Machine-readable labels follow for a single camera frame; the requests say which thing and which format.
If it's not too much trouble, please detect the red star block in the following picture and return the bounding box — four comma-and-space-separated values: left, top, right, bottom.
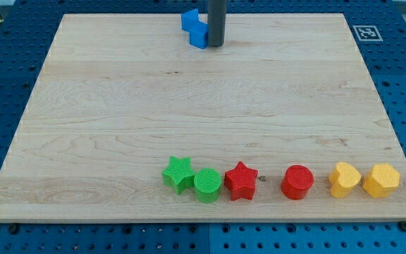
223, 162, 258, 201

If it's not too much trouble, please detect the white fiducial marker tag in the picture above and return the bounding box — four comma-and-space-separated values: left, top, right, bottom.
352, 25, 383, 42

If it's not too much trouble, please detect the yellow heart block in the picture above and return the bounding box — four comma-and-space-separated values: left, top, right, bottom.
328, 162, 362, 198

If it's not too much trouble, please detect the blue block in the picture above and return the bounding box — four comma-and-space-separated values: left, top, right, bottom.
190, 21, 208, 49
180, 8, 199, 32

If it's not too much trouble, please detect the green star block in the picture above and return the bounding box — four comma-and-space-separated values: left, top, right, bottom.
162, 156, 195, 195

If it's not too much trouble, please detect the wooden board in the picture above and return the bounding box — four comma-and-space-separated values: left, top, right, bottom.
0, 13, 406, 224

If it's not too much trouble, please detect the red cylinder block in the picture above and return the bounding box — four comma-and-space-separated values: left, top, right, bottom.
281, 164, 314, 200

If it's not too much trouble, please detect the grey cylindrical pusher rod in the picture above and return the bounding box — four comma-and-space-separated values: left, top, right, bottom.
207, 0, 227, 47

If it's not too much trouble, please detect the blue block near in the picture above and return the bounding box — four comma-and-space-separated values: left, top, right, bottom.
190, 21, 208, 49

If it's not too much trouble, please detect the blue block far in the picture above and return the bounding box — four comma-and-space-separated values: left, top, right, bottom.
180, 8, 199, 32

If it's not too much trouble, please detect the green cylinder block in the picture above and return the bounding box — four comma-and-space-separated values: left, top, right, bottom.
194, 168, 221, 203

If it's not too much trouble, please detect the yellow hexagon block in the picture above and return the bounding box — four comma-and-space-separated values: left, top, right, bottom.
362, 164, 400, 198

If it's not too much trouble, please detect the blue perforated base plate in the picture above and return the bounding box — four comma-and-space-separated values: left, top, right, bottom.
0, 0, 406, 253

